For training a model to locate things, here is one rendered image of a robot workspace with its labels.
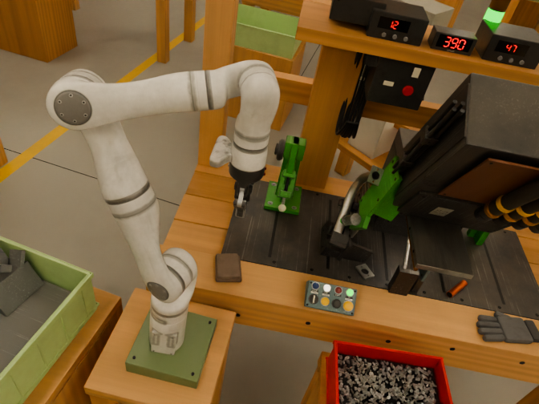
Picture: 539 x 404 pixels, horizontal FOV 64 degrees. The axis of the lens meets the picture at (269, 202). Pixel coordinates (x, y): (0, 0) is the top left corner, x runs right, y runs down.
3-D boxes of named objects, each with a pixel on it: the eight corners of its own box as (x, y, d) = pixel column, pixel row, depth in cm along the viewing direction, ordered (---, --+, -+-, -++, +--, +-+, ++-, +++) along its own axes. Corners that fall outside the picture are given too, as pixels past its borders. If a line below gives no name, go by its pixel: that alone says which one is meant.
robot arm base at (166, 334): (180, 356, 114) (184, 321, 103) (144, 349, 114) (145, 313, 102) (187, 325, 121) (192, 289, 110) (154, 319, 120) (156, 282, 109)
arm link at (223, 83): (273, 53, 81) (198, 58, 79) (281, 75, 74) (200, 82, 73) (273, 87, 86) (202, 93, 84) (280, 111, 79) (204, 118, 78)
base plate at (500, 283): (550, 325, 142) (553, 322, 140) (220, 259, 142) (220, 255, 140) (513, 235, 173) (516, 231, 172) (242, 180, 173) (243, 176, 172)
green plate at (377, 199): (382, 234, 137) (423, 189, 123) (359, 225, 136) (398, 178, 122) (380, 209, 146) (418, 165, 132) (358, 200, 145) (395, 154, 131)
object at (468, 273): (469, 282, 121) (474, 275, 119) (412, 270, 121) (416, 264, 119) (445, 192, 150) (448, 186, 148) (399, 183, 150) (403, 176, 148)
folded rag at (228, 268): (215, 257, 139) (215, 251, 138) (240, 257, 141) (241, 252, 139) (215, 282, 132) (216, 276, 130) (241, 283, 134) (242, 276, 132)
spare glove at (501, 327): (525, 316, 141) (529, 312, 139) (541, 346, 133) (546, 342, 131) (468, 312, 138) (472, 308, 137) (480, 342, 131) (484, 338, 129)
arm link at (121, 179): (51, 74, 79) (112, 192, 91) (34, 87, 71) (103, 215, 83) (99, 60, 79) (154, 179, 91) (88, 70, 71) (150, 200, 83)
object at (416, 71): (418, 111, 137) (437, 66, 127) (365, 101, 137) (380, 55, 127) (413, 93, 146) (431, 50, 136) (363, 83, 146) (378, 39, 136)
